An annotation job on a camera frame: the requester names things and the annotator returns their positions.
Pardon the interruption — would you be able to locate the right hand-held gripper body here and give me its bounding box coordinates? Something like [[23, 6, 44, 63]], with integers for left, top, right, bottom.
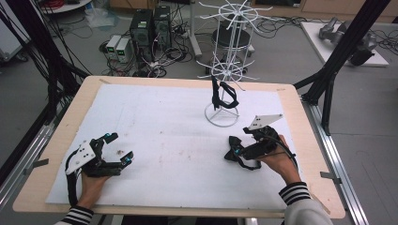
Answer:
[[240, 113, 284, 160]]

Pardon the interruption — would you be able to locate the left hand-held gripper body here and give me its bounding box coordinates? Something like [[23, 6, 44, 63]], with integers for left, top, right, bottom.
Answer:
[[65, 137, 123, 179]]

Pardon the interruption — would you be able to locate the navy bow tie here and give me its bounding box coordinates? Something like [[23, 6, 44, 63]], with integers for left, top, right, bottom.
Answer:
[[223, 135, 263, 172]]

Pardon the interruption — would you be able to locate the black strap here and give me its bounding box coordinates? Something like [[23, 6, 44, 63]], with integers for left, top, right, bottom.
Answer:
[[210, 74, 240, 111]]

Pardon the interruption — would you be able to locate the white wire display rack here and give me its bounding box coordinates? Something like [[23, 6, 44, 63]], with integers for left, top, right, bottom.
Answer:
[[196, 0, 274, 128]]

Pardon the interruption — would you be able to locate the person's right hand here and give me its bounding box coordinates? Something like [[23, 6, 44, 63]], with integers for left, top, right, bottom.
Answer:
[[256, 134, 303, 190]]

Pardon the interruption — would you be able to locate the person's left hand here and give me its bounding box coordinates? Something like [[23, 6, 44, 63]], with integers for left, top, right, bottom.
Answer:
[[77, 172, 111, 210]]

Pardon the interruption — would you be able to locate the metal table clamp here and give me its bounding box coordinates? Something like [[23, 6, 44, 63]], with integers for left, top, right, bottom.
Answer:
[[23, 157, 50, 176], [319, 170, 343, 186]]

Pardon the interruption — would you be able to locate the white table mat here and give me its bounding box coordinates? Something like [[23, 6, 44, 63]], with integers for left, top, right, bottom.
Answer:
[[45, 82, 306, 211]]

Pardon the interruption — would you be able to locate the white power supply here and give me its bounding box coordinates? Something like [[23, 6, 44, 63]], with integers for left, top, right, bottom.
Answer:
[[115, 37, 133, 64], [105, 34, 122, 61]]

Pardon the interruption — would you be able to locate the black computer tower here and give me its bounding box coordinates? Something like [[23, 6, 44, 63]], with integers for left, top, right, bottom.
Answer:
[[129, 8, 155, 62], [152, 5, 173, 52]]

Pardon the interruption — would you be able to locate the white floor platform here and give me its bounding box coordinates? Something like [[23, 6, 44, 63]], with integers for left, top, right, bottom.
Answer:
[[299, 20, 390, 68]]

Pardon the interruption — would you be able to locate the clear plastic bag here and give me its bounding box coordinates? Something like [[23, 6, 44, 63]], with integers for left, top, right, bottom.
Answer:
[[84, 7, 119, 30]]

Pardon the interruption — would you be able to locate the grey robot part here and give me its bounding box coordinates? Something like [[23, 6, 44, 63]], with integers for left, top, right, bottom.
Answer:
[[318, 16, 376, 67]]

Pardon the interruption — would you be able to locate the round white table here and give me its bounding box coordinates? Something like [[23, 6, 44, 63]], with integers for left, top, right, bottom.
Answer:
[[39, 0, 92, 14]]

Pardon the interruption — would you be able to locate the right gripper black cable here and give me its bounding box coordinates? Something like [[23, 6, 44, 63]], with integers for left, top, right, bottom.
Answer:
[[264, 132, 299, 172]]

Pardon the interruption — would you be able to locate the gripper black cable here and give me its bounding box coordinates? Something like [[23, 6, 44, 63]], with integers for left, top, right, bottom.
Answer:
[[64, 149, 80, 208], [264, 132, 299, 172]]

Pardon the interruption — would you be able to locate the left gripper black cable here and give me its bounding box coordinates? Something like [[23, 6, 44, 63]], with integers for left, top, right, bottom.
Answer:
[[64, 149, 80, 208]]

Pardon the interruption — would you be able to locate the aluminium table rail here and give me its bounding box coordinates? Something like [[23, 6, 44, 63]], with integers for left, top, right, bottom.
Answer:
[[300, 95, 371, 225], [0, 123, 60, 209]]

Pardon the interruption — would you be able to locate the black metal frame post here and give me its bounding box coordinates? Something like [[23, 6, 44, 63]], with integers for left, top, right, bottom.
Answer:
[[5, 0, 92, 126], [293, 0, 392, 137]]

